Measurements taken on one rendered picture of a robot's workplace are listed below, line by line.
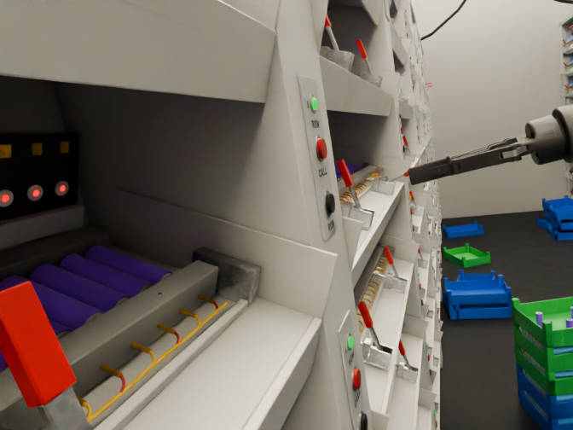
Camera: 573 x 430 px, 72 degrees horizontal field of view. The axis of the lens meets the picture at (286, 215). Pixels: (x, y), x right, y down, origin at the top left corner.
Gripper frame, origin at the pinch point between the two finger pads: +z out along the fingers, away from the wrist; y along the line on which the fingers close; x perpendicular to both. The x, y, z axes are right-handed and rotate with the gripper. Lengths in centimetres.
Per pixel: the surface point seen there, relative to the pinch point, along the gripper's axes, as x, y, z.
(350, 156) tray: 6.6, 17.7, 17.2
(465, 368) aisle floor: -94, 88, 11
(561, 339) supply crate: -64, 51, -21
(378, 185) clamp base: 0.1, -0.7, 9.5
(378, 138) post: 8.7, 18.0, 9.8
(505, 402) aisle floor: -96, 68, -1
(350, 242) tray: 0.0, -42.6, 6.0
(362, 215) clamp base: -0.3, -27.7, 7.6
